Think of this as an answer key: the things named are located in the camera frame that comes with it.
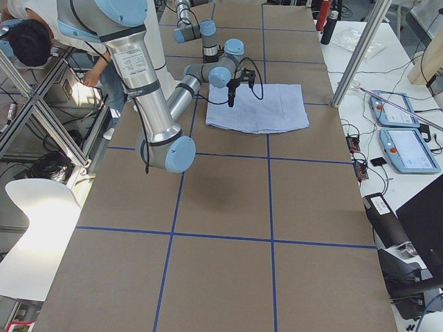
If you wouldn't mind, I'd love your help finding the white curved chair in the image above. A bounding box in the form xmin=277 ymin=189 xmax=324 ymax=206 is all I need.
xmin=1 ymin=178 xmax=81 ymax=302

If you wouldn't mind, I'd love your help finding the red water bottle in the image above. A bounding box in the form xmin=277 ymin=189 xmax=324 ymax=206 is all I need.
xmin=316 ymin=0 xmax=332 ymax=32

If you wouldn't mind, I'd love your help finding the lower blue teach pendant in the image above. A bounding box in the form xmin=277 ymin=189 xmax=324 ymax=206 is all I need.
xmin=379 ymin=128 xmax=441 ymax=174

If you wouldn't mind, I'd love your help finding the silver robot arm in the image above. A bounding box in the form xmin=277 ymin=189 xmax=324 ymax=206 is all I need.
xmin=174 ymin=0 xmax=221 ymax=63
xmin=57 ymin=1 xmax=255 ymax=173

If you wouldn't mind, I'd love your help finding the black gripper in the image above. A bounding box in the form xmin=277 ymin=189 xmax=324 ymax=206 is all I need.
xmin=227 ymin=68 xmax=256 ymax=107

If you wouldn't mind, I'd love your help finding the black water bottle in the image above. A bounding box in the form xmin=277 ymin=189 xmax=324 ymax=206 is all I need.
xmin=320 ymin=10 xmax=339 ymax=45

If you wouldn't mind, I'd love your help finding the aluminium extrusion cross frame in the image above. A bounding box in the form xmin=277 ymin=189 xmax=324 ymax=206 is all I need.
xmin=1 ymin=47 xmax=91 ymax=167

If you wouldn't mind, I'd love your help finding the person in white shirt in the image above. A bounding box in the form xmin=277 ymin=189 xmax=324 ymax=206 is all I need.
xmin=1 ymin=1 xmax=127 ymax=140

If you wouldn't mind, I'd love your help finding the blue teach pendant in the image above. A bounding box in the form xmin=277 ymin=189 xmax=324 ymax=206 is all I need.
xmin=369 ymin=91 xmax=419 ymax=129
xmin=379 ymin=128 xmax=441 ymax=174

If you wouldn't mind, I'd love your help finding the black cylinder with label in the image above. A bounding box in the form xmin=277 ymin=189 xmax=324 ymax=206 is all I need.
xmin=362 ymin=193 xmax=410 ymax=248

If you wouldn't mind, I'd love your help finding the black laptop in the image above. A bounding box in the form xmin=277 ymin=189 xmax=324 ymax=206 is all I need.
xmin=396 ymin=176 xmax=443 ymax=277

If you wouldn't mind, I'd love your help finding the grey aluminium frame post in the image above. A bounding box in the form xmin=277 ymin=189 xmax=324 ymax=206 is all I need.
xmin=331 ymin=0 xmax=392 ymax=109

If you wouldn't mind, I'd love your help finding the light blue striped shirt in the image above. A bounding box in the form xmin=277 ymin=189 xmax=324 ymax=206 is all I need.
xmin=206 ymin=84 xmax=309 ymax=134

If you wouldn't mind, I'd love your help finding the upper blue teach pendant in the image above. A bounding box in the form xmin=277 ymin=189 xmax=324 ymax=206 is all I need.
xmin=369 ymin=91 xmax=419 ymax=129

